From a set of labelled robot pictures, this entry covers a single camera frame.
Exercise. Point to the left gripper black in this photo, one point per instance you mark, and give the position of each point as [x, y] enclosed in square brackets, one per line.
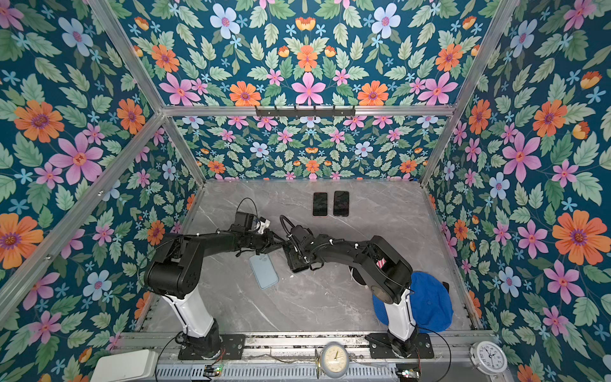
[268, 242]

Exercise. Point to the light blue phone case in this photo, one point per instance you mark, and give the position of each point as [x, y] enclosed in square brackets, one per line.
[264, 271]

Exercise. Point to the black phone pink edge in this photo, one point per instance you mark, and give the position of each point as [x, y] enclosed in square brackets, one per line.
[320, 204]

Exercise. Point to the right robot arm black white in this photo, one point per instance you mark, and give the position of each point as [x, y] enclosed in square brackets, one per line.
[363, 255]

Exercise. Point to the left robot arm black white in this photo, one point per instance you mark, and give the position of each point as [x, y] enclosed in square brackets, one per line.
[175, 271]

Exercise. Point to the round beige clock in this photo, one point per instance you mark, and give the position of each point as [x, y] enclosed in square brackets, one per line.
[334, 360]

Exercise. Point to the blue cloth hat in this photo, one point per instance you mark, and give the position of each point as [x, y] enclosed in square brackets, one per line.
[425, 304]

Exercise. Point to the white box device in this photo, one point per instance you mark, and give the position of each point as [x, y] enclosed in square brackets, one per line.
[131, 366]

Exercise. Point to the white alarm clock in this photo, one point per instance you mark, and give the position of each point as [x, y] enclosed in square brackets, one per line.
[488, 358]

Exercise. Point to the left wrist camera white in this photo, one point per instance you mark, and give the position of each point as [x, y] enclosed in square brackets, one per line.
[262, 225]

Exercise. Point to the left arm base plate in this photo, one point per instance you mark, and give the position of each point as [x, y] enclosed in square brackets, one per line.
[226, 346]

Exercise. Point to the black hook rail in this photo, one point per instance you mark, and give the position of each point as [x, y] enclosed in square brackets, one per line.
[298, 112]

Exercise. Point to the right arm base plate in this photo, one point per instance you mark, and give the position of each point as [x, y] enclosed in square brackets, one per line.
[384, 346]

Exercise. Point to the aluminium front rail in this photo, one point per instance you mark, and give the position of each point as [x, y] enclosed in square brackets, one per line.
[299, 343]

